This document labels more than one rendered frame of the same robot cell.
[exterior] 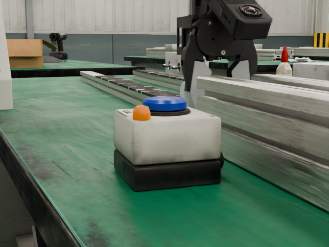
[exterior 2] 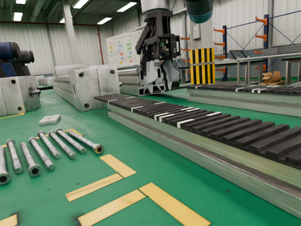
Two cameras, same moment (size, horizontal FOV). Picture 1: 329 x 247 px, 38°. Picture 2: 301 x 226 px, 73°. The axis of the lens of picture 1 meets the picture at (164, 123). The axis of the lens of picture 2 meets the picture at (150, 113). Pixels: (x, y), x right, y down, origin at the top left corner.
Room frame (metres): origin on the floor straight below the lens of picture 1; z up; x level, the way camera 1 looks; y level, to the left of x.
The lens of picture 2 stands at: (1.23, -0.21, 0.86)
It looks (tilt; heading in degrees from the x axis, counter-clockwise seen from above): 13 degrees down; 170
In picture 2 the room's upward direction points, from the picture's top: 6 degrees counter-clockwise
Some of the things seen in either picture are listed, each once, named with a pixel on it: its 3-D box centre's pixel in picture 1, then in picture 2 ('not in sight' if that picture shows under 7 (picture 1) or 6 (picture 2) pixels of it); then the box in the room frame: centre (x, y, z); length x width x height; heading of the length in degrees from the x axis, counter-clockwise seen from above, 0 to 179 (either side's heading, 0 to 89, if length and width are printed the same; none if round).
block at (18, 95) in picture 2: not in sight; (18, 94); (0.60, -0.47, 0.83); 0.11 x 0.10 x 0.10; 87
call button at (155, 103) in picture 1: (164, 108); not in sight; (0.43, 0.00, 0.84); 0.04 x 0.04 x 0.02
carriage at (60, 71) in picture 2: not in sight; (68, 74); (0.27, -0.39, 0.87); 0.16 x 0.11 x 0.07; 18
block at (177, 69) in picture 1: (187, 66); not in sight; (1.61, -0.08, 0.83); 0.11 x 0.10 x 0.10; 109
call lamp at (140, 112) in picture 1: (141, 111); not in sight; (0.40, 0.02, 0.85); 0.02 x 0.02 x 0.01
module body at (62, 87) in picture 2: not in sight; (70, 85); (0.27, -0.39, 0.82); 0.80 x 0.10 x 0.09; 18
